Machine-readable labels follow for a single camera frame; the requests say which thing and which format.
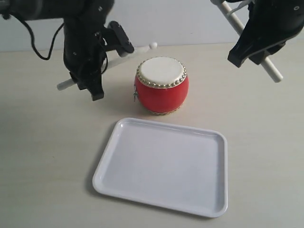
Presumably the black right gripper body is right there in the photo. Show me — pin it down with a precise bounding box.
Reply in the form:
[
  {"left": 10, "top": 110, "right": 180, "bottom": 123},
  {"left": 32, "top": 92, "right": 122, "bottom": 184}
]
[{"left": 248, "top": 0, "right": 304, "bottom": 40}]

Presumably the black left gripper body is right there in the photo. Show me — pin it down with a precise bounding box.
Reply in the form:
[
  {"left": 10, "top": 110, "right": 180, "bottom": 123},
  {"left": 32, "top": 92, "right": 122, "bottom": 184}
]
[{"left": 64, "top": 16, "right": 106, "bottom": 81}]

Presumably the wooden drumstick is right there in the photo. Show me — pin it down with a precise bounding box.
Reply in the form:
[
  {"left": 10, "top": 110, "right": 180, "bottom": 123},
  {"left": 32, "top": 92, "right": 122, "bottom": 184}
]
[
  {"left": 211, "top": 0, "right": 283, "bottom": 83},
  {"left": 57, "top": 42, "right": 158, "bottom": 91}
]

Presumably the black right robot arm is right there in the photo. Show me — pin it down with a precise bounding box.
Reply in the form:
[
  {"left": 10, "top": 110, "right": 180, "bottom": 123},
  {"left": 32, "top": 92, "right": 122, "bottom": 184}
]
[{"left": 228, "top": 0, "right": 304, "bottom": 67}]

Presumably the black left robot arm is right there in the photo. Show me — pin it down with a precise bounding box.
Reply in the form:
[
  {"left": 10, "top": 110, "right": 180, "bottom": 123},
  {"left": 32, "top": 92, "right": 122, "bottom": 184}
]
[{"left": 0, "top": 0, "right": 114, "bottom": 101}]

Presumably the red small drum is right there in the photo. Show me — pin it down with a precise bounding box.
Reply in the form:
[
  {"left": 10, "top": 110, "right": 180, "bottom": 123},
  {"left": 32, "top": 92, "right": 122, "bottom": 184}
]
[{"left": 134, "top": 57, "right": 189, "bottom": 115}]

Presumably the white plastic tray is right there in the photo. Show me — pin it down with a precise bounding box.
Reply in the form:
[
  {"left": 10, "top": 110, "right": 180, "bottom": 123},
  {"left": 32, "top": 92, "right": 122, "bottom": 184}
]
[{"left": 92, "top": 118, "right": 228, "bottom": 218}]

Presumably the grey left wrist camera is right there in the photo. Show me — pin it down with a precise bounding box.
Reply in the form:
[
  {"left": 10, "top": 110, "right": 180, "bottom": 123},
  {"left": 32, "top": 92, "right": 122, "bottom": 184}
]
[{"left": 102, "top": 21, "right": 134, "bottom": 57}]

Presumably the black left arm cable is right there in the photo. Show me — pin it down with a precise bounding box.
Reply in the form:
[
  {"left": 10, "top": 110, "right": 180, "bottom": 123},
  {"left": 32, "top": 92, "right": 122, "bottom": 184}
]
[{"left": 0, "top": 11, "right": 65, "bottom": 60}]

